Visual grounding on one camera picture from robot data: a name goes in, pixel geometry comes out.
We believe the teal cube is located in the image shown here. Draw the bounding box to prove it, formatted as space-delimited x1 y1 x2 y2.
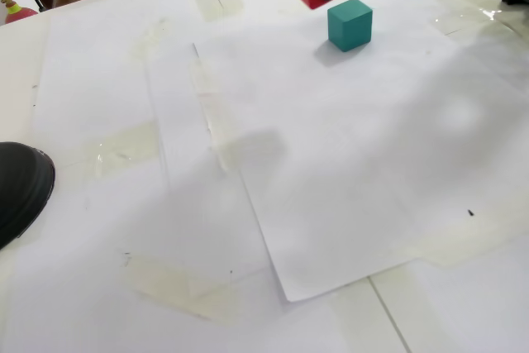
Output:
326 0 374 53

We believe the red fire extinguisher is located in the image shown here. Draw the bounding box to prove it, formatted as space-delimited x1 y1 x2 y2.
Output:
0 0 49 26

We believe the black round stand base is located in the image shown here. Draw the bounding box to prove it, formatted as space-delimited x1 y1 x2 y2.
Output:
0 141 56 251

